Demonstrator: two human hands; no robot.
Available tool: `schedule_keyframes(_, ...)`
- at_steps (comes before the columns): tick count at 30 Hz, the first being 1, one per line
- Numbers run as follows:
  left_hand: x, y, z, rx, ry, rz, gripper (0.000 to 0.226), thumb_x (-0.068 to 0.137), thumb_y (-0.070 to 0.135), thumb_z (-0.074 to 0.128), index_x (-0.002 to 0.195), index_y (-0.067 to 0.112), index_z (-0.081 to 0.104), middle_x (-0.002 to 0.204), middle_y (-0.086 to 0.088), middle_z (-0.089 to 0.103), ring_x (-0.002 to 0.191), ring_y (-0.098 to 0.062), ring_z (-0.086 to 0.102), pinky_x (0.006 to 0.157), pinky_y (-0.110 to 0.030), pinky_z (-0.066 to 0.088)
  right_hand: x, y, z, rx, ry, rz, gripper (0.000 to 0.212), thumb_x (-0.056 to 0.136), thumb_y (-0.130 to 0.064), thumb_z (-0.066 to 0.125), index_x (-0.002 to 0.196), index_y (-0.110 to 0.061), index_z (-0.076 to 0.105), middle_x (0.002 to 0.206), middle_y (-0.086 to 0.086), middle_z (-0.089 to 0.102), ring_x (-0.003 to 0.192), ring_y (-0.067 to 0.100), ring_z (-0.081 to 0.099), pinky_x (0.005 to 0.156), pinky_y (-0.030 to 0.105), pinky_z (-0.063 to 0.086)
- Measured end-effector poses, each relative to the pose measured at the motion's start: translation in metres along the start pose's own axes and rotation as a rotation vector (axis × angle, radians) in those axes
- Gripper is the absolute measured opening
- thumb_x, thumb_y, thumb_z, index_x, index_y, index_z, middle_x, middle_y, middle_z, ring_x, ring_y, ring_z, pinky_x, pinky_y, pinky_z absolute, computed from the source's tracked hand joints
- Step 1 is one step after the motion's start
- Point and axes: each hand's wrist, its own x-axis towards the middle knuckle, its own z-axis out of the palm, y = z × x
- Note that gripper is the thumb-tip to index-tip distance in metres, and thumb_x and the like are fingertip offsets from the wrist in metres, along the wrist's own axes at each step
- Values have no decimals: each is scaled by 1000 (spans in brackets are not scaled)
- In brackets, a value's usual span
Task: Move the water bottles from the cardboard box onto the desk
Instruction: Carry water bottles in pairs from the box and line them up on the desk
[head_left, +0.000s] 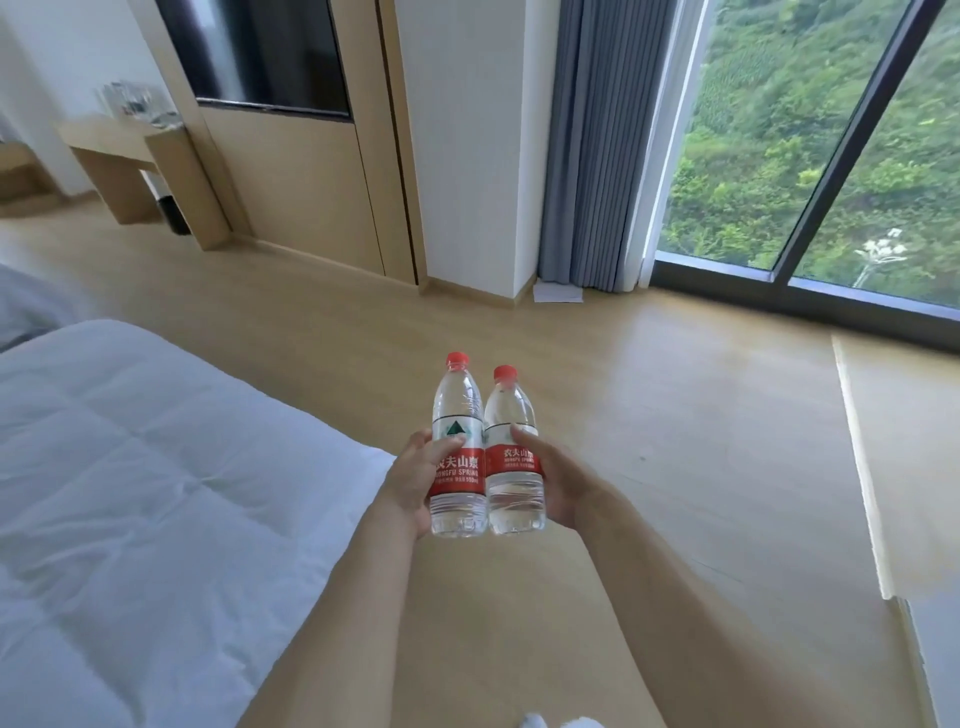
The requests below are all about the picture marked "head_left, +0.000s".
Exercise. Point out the person's right hand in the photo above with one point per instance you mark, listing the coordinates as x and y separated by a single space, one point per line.
574 487

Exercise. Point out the person's left hand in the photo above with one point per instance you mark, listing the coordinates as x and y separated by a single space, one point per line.
405 487

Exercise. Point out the red cap water bottle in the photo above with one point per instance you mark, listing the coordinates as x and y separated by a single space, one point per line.
457 405
514 495

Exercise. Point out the person's left forearm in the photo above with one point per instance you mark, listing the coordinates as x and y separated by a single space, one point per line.
337 630

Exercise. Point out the person's right forearm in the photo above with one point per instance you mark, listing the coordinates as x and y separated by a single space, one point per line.
712 622

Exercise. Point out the white paper sheet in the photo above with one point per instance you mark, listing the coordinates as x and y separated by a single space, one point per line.
559 292

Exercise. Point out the light denim shorts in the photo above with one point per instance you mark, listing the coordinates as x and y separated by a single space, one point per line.
562 722

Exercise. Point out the blue-grey curtain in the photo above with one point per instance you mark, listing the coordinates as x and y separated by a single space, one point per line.
607 150

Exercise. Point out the white sheer curtain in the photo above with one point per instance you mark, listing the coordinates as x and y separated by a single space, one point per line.
667 150

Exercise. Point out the wooden table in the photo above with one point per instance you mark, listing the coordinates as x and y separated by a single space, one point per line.
180 180

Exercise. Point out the large glass window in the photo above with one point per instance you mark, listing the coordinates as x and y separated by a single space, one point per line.
787 135

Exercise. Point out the black television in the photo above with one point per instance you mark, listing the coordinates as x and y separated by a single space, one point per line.
262 52

